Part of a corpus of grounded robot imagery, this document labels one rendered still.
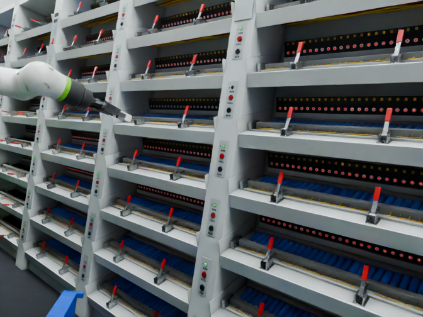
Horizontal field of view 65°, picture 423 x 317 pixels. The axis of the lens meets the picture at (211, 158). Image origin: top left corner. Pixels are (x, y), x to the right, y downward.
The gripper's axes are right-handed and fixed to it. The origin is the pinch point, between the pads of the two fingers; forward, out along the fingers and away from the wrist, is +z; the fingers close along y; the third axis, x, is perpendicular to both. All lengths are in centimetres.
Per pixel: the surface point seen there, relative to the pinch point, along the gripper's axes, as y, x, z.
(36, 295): -49, -92, 15
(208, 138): 41.2, -3.9, 8.1
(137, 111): -15.6, 8.6, 17.4
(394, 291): 103, -35, 19
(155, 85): 8.5, 15.7, 4.7
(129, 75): -14.2, 22.3, 6.6
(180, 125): 27.6, -0.2, 6.8
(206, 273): 50, -48, 14
